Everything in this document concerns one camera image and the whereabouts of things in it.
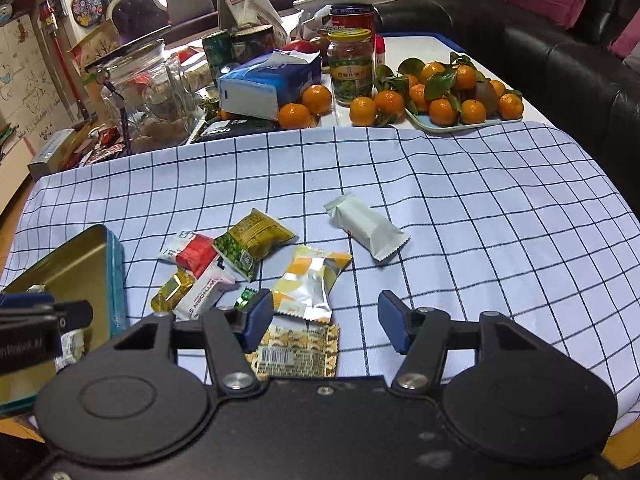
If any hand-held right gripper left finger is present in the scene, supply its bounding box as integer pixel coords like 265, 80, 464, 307
102, 289, 275, 395

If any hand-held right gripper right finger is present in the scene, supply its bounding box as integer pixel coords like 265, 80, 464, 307
377, 290, 586, 394

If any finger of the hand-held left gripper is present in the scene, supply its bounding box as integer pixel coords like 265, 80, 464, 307
0, 292, 94, 332

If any green and white snack packet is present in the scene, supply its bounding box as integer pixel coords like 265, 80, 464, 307
54, 329, 85, 372

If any orange patterned snack packet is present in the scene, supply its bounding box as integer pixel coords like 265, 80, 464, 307
245, 322, 341, 380

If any gold and teal tin box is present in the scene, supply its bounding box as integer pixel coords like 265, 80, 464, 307
0, 224, 128, 413

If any white pink-lettered snack packet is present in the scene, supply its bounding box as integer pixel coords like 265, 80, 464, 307
172, 259, 237, 322

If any yellow and silver snack packet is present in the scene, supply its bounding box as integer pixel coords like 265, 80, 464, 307
270, 245, 354, 324

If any green and yellow snack packet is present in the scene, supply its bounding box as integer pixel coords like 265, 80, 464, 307
212, 208, 299, 282

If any small gold snack packet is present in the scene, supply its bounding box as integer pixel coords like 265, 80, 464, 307
150, 269, 197, 314

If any red and white snack packet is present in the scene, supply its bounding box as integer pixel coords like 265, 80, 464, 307
159, 230, 222, 279

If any silver white snack packet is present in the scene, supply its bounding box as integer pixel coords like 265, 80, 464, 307
324, 192, 412, 263

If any small green candy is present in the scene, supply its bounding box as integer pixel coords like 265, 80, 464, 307
234, 287, 259, 312

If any white checked tablecloth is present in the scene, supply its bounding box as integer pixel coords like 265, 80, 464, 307
0, 122, 640, 436

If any grey cardboard box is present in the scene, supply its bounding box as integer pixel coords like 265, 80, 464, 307
27, 128, 77, 182

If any pile of assorted wrappers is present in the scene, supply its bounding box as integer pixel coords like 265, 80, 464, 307
74, 124, 127, 167

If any black flat packet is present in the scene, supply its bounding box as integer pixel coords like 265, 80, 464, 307
191, 119, 279, 145

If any pale green tray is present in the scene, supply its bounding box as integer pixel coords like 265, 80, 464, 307
404, 102, 524, 135

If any pile of tangerines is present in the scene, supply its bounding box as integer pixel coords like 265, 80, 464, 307
277, 57, 525, 130

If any large clear glass jar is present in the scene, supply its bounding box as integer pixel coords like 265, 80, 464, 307
99, 39, 202, 155

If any blue white carton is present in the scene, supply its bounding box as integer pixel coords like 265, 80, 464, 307
216, 49, 324, 122

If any red stick vacuum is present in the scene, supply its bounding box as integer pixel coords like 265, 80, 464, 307
38, 0, 87, 117

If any yellow-lidded pickle jar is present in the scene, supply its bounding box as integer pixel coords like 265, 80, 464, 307
327, 27, 376, 107

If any brown tree-print paper bag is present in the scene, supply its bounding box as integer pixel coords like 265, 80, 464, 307
67, 19, 123, 70

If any green drink can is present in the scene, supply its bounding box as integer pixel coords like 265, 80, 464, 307
202, 30, 234, 82

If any red apple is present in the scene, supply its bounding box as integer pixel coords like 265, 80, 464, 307
281, 39, 321, 56

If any dark glass jar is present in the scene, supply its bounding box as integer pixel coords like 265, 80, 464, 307
230, 24, 277, 62

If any black leather sofa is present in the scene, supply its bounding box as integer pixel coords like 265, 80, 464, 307
372, 0, 640, 173

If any white paper bag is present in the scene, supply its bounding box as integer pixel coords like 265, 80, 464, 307
216, 0, 289, 43

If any small pink cushion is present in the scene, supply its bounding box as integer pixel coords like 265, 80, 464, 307
607, 21, 640, 61

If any round colourful wall plate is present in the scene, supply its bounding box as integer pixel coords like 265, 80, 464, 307
70, 0, 104, 27

